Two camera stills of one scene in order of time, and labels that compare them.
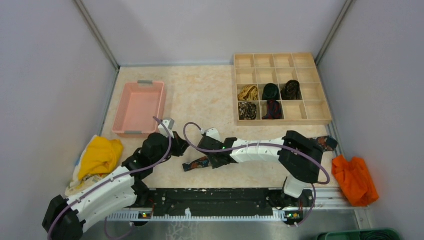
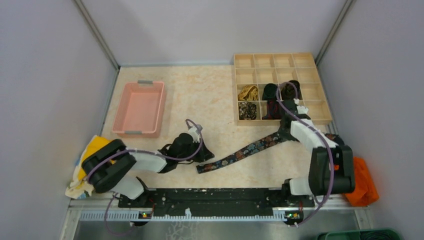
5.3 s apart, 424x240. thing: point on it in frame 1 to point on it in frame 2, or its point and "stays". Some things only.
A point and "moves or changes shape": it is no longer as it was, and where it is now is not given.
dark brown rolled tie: (291, 91) stays
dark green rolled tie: (271, 92) stays
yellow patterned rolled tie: (249, 92) stays
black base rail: (220, 201) stays
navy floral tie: (323, 143) moves or changes shape
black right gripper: (216, 164) to (286, 136)
